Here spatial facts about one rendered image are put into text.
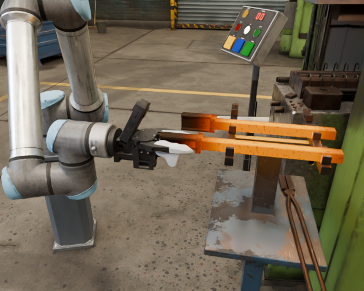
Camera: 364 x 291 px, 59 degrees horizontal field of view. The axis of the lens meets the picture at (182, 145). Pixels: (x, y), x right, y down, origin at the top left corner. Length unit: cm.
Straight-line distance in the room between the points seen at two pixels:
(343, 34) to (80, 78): 116
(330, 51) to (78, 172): 124
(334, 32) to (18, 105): 131
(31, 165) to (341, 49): 137
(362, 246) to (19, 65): 126
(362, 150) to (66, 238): 151
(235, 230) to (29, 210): 169
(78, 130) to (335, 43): 123
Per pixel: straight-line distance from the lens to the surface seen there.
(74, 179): 91
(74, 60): 130
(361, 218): 127
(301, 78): 141
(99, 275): 183
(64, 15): 116
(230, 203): 101
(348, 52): 171
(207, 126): 88
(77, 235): 193
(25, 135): 96
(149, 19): 991
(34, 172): 93
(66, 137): 85
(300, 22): 636
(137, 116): 77
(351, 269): 143
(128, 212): 216
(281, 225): 97
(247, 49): 184
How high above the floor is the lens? 137
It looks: 28 degrees down
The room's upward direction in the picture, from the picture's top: straight up
